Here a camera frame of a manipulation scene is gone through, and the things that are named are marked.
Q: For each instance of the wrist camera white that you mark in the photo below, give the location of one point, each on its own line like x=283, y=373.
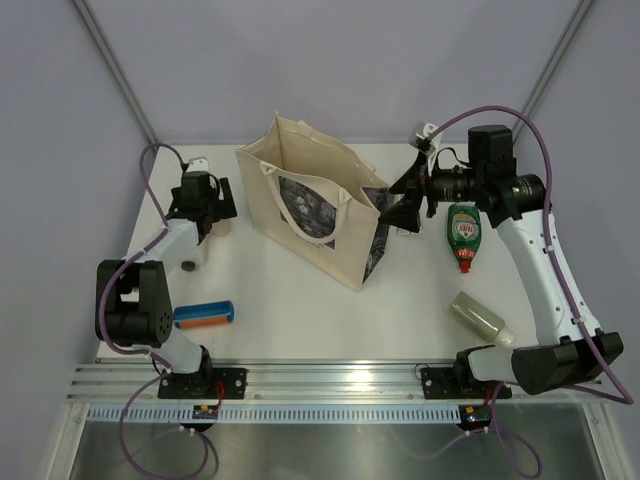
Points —
x=425, y=141
x=199, y=164

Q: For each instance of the beige pump bottle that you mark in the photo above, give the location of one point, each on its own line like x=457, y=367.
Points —
x=222, y=228

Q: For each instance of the left aluminium frame post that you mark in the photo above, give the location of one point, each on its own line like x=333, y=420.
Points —
x=98, y=38

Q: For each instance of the right aluminium frame post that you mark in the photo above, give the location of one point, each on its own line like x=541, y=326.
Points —
x=553, y=29

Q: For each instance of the blue orange lying bottle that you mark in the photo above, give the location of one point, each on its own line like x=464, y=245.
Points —
x=204, y=315

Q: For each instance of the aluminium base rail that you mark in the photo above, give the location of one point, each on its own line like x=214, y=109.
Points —
x=115, y=382

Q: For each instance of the lying green bottle beige cap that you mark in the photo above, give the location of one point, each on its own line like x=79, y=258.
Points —
x=480, y=320

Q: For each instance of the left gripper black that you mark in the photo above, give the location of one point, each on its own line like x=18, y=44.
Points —
x=227, y=210

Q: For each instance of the white slotted cable duct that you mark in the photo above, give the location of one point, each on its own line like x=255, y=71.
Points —
x=278, y=414

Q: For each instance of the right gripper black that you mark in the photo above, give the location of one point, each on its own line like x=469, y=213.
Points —
x=406, y=214

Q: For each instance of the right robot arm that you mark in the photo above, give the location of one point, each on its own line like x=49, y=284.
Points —
x=571, y=348

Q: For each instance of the aluminium frame post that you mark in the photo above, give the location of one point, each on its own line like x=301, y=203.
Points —
x=553, y=29
x=98, y=38

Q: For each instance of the silver blue tube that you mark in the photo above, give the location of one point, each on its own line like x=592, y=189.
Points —
x=405, y=232

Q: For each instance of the white bottle black cap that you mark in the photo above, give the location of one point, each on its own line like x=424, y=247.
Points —
x=196, y=257

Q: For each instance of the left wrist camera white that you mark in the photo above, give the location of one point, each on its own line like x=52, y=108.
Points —
x=199, y=164

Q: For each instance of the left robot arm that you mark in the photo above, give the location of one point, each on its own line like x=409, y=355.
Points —
x=134, y=313

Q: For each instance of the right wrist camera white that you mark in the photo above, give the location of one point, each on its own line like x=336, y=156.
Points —
x=425, y=141

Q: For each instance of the beige canvas tote bag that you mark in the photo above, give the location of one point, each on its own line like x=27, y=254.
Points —
x=315, y=196

